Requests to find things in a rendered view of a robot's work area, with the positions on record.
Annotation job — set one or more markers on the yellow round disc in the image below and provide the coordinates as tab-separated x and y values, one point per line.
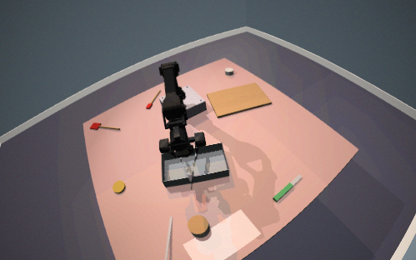
118	187

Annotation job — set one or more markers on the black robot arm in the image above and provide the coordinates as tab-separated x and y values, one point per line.
173	110

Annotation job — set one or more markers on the light brown wooden board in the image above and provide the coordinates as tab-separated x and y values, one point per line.
237	99

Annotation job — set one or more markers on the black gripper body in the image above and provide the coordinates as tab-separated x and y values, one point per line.
199	139

